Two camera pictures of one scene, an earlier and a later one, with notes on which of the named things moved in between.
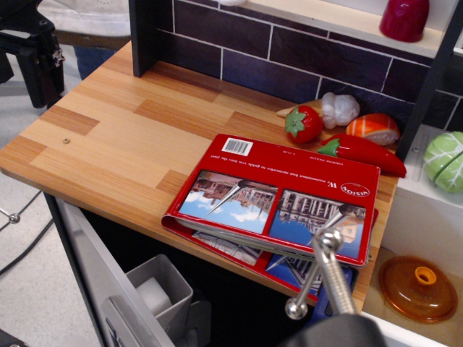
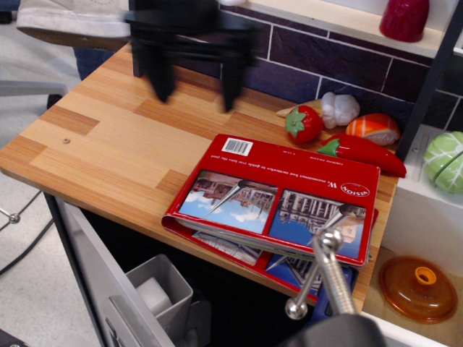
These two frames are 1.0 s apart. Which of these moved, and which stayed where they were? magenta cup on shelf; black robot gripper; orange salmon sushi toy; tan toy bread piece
Moved: black robot gripper
Stayed: orange salmon sushi toy; tan toy bread piece; magenta cup on shelf
